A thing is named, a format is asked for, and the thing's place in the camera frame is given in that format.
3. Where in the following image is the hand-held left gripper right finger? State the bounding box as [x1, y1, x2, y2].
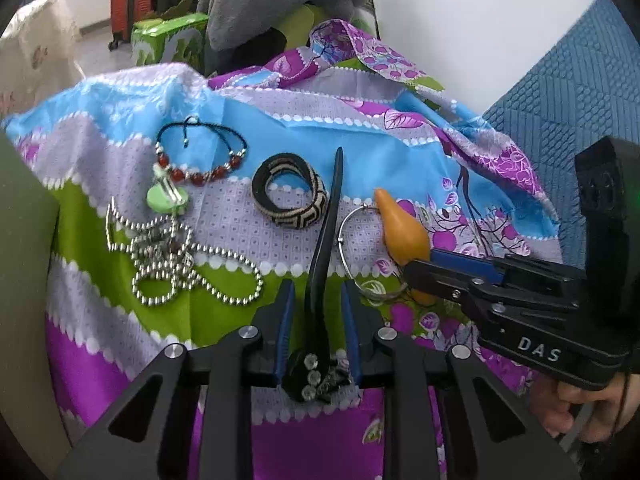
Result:
[341, 280, 583, 480]

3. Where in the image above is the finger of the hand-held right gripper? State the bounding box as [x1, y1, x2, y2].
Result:
[402, 259, 482, 307]
[430, 248, 507, 285]

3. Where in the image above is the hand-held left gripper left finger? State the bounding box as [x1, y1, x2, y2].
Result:
[55, 279, 297, 480]

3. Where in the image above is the orange gourd pendant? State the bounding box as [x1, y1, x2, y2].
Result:
[375, 187, 441, 307]

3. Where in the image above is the black rhinestone hair stick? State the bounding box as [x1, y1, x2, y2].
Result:
[280, 147, 352, 403]

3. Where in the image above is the silver hoop bangle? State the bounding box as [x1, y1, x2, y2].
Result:
[336, 205, 408, 303]

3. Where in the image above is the black beige woven bracelet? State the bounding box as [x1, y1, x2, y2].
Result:
[251, 154, 328, 232]

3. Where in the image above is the silver bead necklace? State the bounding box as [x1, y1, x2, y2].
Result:
[105, 197, 264, 307]

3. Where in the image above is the red bead cord bracelet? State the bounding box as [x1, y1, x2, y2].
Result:
[154, 116, 248, 188]

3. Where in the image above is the person's right hand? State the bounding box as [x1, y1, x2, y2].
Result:
[530, 371, 640, 445]

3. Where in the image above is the floral patterned bedsheet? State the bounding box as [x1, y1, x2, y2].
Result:
[0, 19, 561, 480]

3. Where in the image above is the green hair clip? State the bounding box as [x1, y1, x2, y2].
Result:
[146, 167, 192, 216]

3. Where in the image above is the lime green cushion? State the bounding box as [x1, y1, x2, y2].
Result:
[279, 5, 323, 61]

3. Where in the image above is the green printed box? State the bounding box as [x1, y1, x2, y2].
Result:
[131, 12, 210, 68]

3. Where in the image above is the red suitcase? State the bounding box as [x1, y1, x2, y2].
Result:
[109, 0, 166, 51]

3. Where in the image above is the white lace covered table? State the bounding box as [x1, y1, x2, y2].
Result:
[0, 0, 83, 121]

